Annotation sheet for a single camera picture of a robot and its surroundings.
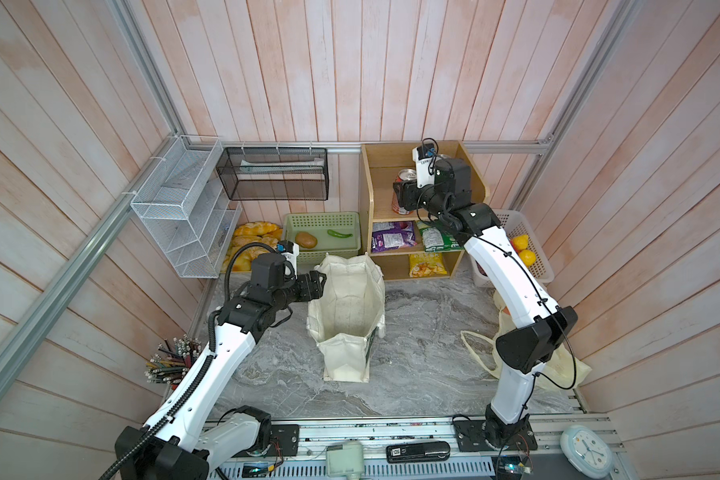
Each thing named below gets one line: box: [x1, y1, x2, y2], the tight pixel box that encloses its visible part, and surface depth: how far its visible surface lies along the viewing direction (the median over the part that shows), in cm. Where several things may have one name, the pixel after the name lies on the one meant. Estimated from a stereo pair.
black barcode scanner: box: [386, 441, 451, 463], surface depth 70 cm
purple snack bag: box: [371, 221, 418, 253], surface depth 94 cm
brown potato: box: [295, 231, 318, 249], surface depth 116 cm
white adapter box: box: [326, 443, 364, 476], surface depth 69 cm
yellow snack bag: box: [409, 252, 448, 278], surface depth 106 cm
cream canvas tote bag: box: [307, 253, 386, 383], surface depth 85 cm
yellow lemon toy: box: [519, 249, 537, 267], surface depth 103 cm
